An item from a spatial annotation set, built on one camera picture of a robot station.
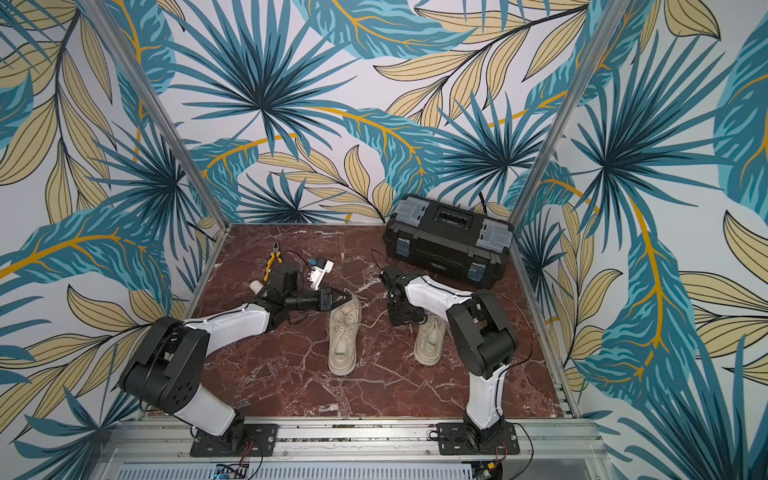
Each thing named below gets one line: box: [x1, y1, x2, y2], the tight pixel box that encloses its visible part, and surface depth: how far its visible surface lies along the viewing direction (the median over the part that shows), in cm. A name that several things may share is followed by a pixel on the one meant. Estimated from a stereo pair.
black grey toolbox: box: [383, 194, 515, 290], surface depth 97 cm
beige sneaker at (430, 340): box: [414, 315, 447, 366], surface depth 87 cm
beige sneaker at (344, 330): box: [328, 298, 362, 376], surface depth 86 cm
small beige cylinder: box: [249, 280, 264, 295], surface depth 98 cm
